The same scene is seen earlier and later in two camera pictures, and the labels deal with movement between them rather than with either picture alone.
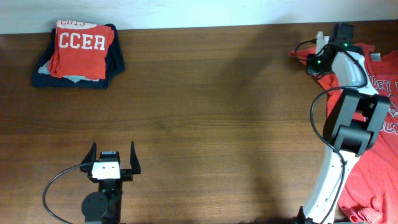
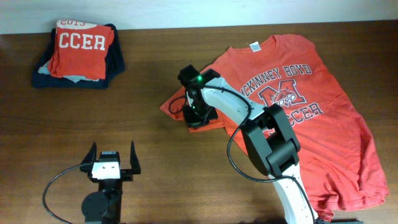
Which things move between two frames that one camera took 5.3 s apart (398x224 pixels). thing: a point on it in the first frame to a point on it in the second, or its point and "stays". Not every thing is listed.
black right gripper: x=311 y=69 to x=191 y=120
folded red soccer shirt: x=80 y=50 stays
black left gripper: x=127 y=175 stays
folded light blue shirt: x=45 y=70 stays
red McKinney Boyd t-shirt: x=369 y=191 to x=339 y=166
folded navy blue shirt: x=114 y=66 stays
